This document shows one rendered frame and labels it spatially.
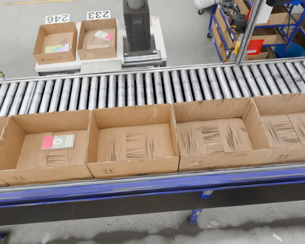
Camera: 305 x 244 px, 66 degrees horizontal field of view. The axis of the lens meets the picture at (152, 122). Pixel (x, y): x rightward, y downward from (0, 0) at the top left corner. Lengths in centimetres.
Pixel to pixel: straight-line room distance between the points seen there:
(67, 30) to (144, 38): 72
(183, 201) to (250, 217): 84
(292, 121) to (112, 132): 96
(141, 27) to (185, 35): 168
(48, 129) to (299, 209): 192
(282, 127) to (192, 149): 50
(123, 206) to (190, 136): 53
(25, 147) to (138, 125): 59
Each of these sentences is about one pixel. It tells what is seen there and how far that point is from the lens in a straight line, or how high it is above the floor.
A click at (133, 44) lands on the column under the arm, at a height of 82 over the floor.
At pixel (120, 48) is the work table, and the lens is 197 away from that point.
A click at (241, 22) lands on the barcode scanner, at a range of 170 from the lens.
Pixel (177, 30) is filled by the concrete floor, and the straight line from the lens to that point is 349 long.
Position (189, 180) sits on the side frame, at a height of 91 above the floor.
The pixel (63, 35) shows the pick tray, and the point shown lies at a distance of 223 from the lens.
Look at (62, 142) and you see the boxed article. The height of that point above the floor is 90.
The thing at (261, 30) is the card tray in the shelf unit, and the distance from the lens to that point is 267.
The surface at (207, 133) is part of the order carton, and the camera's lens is 126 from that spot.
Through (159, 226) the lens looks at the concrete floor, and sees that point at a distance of 196.
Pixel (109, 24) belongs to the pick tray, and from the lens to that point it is 217.
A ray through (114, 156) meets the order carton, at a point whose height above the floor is 89.
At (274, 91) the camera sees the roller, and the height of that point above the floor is 75.
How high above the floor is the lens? 193
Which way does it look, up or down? 55 degrees down
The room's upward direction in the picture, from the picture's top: 3 degrees counter-clockwise
